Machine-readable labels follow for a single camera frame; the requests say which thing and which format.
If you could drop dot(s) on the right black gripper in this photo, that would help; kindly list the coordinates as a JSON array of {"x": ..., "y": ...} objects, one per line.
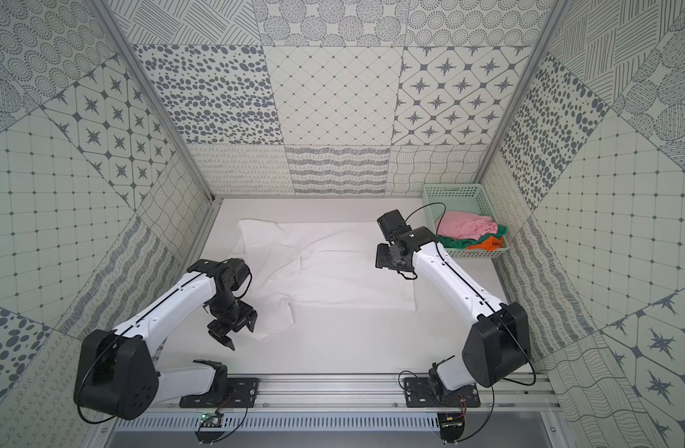
[{"x": 382, "y": 258}]

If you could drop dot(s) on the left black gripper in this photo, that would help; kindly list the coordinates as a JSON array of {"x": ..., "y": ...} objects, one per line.
[{"x": 231, "y": 324}]

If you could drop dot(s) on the white t-shirt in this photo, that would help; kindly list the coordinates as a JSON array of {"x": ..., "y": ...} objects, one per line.
[{"x": 328, "y": 264}]

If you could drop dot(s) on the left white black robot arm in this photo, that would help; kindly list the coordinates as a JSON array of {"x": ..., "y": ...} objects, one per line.
[{"x": 116, "y": 373}]

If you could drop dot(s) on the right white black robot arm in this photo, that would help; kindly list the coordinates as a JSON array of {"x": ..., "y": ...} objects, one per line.
[{"x": 497, "y": 342}]

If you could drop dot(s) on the green t-shirt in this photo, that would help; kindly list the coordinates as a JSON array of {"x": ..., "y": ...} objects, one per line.
[{"x": 462, "y": 244}]

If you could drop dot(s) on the pink t-shirt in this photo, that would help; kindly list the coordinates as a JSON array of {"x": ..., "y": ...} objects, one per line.
[{"x": 464, "y": 225}]

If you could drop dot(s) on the green plastic basket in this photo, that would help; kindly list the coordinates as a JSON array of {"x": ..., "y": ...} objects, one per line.
[{"x": 471, "y": 198}]

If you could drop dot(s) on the orange t-shirt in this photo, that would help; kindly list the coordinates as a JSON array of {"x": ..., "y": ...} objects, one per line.
[{"x": 490, "y": 244}]

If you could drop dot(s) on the left green circuit board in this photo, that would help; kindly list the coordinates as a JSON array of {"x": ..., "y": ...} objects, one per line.
[{"x": 211, "y": 421}]

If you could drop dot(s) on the right black circuit board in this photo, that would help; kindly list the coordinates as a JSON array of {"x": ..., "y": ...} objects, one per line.
[{"x": 451, "y": 427}]

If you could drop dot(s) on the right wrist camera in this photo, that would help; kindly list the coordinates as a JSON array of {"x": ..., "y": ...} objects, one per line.
[{"x": 392, "y": 225}]

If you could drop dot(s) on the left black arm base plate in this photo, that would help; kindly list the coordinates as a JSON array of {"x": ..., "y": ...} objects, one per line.
[{"x": 235, "y": 392}]

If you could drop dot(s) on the aluminium mounting rail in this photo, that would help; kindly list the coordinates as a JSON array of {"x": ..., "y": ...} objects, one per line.
[{"x": 381, "y": 392}]

